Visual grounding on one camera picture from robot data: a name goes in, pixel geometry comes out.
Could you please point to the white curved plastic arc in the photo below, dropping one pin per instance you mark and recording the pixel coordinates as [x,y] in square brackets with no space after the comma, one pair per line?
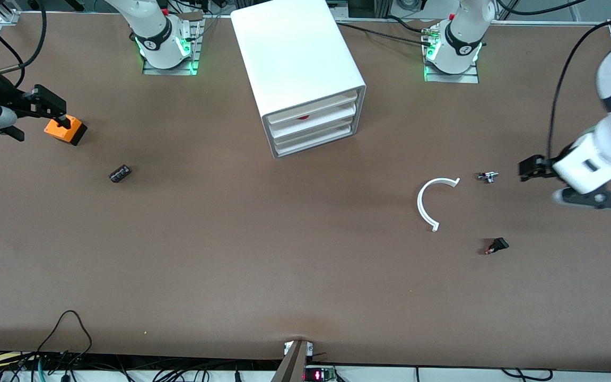
[420,204]

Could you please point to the red LED display module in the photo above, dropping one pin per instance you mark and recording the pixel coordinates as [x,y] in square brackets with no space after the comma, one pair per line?
[319,375]

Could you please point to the aluminium frame rail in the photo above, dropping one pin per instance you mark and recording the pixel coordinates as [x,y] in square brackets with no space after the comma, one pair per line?
[549,23]
[6,16]

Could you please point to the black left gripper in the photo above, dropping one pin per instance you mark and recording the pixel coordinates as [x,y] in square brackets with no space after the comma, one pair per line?
[543,167]

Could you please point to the small metal connector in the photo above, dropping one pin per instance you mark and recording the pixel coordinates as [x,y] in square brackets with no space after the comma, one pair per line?
[488,176]

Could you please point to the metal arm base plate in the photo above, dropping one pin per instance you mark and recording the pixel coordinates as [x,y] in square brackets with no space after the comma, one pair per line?
[451,78]
[195,58]

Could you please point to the brown camera pole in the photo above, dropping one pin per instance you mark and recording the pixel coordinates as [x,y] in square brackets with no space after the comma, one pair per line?
[292,366]

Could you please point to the white pole bracket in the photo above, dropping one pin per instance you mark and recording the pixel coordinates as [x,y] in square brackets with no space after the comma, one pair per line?
[311,348]

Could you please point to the black cylindrical capacitor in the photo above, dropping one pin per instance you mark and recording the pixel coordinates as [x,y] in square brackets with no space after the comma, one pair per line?
[120,174]

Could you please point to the black rocker switch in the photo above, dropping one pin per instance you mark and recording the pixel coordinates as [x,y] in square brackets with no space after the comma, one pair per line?
[498,245]

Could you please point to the orange button box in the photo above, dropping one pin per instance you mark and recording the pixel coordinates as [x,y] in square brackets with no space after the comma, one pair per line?
[75,132]

